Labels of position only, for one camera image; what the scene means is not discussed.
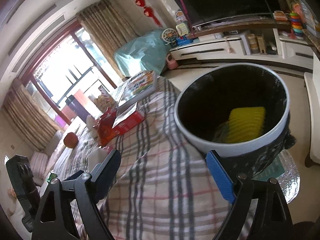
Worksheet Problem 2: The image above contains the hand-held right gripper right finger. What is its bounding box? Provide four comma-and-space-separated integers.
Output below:
205, 150, 295, 240

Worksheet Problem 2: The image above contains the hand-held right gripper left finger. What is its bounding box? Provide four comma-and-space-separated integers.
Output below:
31, 149, 122, 240

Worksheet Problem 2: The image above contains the orange snack wrapper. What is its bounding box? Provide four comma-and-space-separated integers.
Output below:
96, 107, 118, 145

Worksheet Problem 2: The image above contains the red packet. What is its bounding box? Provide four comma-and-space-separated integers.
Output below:
112, 102, 145, 135

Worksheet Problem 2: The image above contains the yellow ribbed packaging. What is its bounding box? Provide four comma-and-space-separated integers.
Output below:
226, 107, 266, 143

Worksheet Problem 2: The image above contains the white bin with black bag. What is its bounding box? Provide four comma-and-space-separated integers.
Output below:
174, 63, 298, 180

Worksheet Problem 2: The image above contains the striped cushion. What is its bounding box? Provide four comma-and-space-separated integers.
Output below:
30, 151, 49, 178

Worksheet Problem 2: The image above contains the pink sofa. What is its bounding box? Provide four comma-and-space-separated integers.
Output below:
30, 130, 65, 180

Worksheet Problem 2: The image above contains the red apple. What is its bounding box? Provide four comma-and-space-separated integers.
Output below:
64, 132, 78, 147

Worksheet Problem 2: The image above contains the plaid tablecloth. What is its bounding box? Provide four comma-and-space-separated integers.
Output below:
40, 76, 253, 240

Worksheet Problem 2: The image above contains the green booklet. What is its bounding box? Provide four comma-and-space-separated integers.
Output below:
262, 155, 285, 180

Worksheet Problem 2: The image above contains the beige curtain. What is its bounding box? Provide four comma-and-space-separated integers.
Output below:
2, 77, 57, 150
76, 0, 139, 80

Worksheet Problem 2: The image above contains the glass side table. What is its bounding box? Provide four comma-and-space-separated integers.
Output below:
260, 150, 300, 204

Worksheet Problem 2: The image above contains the glass cookie jar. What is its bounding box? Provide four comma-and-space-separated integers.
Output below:
94, 94, 112, 110

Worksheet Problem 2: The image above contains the purple thermos bottle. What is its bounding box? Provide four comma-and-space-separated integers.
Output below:
65, 94, 83, 117

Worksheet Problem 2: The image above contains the colourful children's book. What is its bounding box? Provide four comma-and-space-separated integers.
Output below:
116, 70, 157, 110

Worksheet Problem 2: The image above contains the white cabinet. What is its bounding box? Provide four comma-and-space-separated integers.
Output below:
304, 71, 320, 168

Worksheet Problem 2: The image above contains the sliding balcony door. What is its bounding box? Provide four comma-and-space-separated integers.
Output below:
19, 20, 118, 120

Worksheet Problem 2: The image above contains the pink kettlebell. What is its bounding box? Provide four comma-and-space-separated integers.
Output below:
166, 54, 178, 70

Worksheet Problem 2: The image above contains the teal furniture cover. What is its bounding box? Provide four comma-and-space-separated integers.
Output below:
114, 29, 175, 77

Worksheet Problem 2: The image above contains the white television stand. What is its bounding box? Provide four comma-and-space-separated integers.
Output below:
169, 21, 314, 67

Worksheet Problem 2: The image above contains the stack of round wooden boxes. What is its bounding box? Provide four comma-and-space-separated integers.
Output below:
247, 33, 258, 50

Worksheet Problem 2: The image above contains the wooden building model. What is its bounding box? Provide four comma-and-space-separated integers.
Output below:
257, 34, 266, 54

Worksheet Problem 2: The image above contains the blue toy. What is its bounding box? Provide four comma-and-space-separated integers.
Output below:
176, 36, 195, 47

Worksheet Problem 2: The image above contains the toy ferris wheel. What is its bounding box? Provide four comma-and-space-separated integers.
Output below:
161, 28, 177, 46

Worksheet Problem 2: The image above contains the ceiling air vent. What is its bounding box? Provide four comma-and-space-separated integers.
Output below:
7, 4, 65, 55

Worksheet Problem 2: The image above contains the yellow green toy phone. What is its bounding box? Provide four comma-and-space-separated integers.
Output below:
175, 23, 188, 35

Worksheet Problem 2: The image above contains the brown marble counter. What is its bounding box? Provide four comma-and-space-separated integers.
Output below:
301, 27, 320, 55

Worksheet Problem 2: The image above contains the toy cash register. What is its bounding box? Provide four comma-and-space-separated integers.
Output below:
273, 10, 290, 20

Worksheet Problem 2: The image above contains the black flat television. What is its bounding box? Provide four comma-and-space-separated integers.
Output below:
165, 0, 282, 28

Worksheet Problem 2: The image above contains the rainbow stacking ring toy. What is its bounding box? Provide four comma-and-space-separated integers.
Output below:
289, 4, 304, 39

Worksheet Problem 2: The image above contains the red heart string decoration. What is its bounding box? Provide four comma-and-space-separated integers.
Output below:
121, 0, 162, 27

